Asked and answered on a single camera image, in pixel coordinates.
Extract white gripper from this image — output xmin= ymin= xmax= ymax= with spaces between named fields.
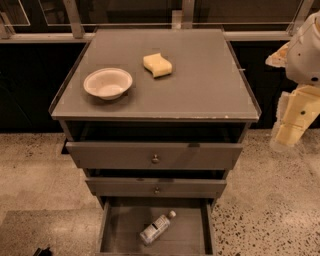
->
xmin=265 ymin=43 xmax=320 ymax=146

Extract clear blue plastic bottle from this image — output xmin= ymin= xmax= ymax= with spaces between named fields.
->
xmin=140 ymin=211 xmax=176 ymax=246

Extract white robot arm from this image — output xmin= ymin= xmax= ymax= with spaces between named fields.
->
xmin=265 ymin=12 xmax=320 ymax=151

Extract grey drawer cabinet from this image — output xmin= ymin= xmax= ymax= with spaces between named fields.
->
xmin=48 ymin=27 xmax=262 ymax=256

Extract grey bottom drawer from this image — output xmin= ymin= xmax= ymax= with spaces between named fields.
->
xmin=95 ymin=197 xmax=217 ymax=256

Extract grey drawer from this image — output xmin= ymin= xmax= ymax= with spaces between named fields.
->
xmin=86 ymin=177 xmax=226 ymax=198
xmin=66 ymin=141 xmax=242 ymax=170
xmin=95 ymin=197 xmax=217 ymax=256

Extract grey top drawer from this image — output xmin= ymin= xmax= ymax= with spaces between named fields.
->
xmin=66 ymin=141 xmax=242 ymax=170

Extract grey middle drawer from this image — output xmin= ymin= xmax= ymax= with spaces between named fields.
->
xmin=86 ymin=177 xmax=226 ymax=198

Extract yellow sponge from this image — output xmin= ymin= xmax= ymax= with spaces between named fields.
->
xmin=143 ymin=53 xmax=172 ymax=78

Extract white paper bowl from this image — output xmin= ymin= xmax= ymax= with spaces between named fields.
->
xmin=83 ymin=68 xmax=133 ymax=100

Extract black object on floor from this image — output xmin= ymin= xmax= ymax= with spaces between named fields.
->
xmin=33 ymin=247 xmax=52 ymax=256

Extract metal railing frame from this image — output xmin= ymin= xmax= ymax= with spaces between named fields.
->
xmin=0 ymin=0 xmax=320 ymax=43

